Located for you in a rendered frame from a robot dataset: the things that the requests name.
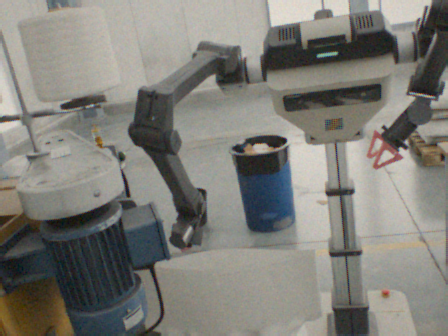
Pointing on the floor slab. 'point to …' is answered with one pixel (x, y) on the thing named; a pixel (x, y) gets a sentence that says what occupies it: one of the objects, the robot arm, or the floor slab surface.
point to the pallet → (431, 156)
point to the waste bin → (265, 183)
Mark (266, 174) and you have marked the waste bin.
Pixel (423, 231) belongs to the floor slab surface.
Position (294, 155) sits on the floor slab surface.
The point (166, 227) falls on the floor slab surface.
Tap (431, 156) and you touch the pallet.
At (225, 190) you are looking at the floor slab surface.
